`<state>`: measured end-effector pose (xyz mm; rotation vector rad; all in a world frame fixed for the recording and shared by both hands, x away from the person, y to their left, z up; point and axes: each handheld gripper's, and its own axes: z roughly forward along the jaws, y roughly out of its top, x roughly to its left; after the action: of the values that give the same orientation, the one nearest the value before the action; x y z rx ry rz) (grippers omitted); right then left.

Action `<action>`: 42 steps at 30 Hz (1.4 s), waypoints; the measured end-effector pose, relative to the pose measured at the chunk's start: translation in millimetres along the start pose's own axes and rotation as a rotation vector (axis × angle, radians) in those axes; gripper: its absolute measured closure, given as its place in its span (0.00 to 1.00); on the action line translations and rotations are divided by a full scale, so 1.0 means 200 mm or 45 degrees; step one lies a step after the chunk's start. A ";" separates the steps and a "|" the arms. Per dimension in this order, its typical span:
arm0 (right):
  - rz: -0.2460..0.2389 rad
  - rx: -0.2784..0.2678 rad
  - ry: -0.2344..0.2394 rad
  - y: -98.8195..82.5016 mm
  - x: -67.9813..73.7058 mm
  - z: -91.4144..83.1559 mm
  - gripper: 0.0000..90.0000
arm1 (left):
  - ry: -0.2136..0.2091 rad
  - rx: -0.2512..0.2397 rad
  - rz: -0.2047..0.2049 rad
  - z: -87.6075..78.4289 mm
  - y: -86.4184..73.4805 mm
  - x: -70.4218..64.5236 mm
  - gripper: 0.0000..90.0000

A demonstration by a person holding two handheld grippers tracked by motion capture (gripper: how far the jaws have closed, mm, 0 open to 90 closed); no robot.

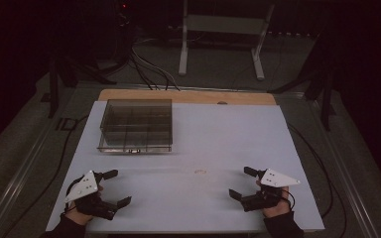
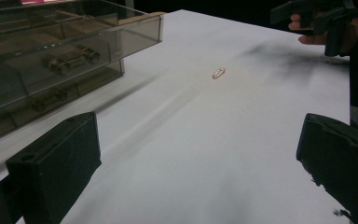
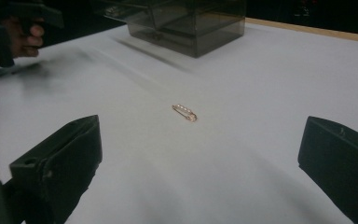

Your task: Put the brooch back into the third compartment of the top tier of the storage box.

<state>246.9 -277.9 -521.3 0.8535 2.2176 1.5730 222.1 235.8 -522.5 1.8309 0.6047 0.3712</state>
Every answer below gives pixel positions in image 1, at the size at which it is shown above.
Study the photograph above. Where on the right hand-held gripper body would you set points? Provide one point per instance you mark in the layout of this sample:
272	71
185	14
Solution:
276	179

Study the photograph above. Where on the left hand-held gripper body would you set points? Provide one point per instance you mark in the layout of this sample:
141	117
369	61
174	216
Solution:
85	186

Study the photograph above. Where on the person's right hand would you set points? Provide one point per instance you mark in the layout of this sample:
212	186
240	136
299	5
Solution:
278	210

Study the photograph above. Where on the person's left hand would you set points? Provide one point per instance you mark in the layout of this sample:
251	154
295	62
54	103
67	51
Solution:
79	218

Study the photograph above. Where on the white table cover sheet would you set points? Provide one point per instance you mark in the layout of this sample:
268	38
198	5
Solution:
211	139

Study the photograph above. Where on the clear plastic compartment box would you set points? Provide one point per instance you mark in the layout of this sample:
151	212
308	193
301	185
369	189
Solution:
135	125

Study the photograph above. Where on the black tripod stand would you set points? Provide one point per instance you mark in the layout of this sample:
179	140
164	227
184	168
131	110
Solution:
326	105
53	95

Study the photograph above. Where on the white metal stand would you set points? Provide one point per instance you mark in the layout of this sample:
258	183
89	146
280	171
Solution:
225	24

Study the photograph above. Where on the dark equipment with red light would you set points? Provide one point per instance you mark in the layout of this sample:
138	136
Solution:
124	20

